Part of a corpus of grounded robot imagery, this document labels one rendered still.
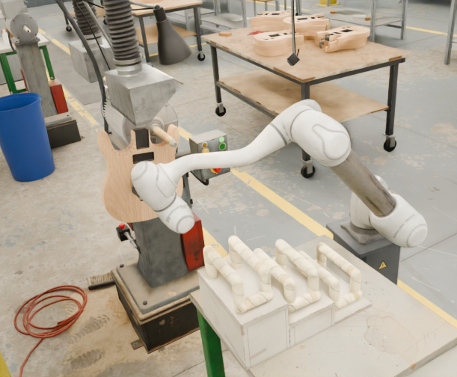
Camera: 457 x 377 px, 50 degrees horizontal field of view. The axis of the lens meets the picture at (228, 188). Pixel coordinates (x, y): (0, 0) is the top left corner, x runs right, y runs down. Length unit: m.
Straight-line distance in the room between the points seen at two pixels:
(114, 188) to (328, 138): 0.89
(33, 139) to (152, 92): 3.09
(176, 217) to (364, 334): 0.71
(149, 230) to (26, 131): 2.44
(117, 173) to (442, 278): 2.09
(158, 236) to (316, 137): 1.24
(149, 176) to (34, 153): 3.29
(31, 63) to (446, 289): 4.31
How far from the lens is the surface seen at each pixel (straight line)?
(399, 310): 1.63
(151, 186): 1.64
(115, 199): 2.05
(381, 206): 1.97
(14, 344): 3.19
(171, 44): 1.91
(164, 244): 2.64
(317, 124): 1.65
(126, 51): 1.92
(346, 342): 1.52
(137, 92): 1.80
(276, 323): 1.39
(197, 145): 2.28
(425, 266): 3.34
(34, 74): 5.53
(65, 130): 5.57
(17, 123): 4.74
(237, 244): 1.41
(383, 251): 2.31
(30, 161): 4.89
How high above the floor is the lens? 2.03
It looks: 29 degrees down
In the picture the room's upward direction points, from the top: 6 degrees counter-clockwise
